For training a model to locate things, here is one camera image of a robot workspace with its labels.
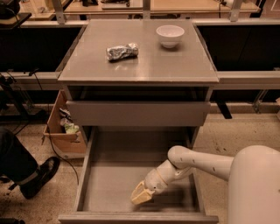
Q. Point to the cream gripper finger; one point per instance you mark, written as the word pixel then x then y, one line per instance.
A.
pixel 141 194

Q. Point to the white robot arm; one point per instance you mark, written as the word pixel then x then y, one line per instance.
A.
pixel 252 175

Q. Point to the grey drawer cabinet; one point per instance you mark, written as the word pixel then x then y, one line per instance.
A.
pixel 112 93

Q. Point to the white ceramic bowl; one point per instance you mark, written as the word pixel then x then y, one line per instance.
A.
pixel 169 35

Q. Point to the dark trouser leg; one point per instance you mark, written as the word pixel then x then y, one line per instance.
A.
pixel 16 162

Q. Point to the trash wrappers in box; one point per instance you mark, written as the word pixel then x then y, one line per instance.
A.
pixel 66 122

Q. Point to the grey metal rail frame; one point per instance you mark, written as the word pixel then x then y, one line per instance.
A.
pixel 248 78

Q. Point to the grey drawer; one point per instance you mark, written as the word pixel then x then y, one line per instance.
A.
pixel 138 113
pixel 115 162

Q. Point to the black shoe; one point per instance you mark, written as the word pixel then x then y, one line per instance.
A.
pixel 44 173

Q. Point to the cardboard box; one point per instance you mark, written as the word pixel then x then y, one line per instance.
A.
pixel 67 145

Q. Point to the crumpled foil chip bag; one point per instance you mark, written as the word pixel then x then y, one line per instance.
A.
pixel 120 52

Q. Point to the wooden background desk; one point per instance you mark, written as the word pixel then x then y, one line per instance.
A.
pixel 189 8

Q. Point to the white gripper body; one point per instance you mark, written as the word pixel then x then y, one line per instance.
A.
pixel 152 181

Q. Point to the grey top drawer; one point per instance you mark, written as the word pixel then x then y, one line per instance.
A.
pixel 138 113

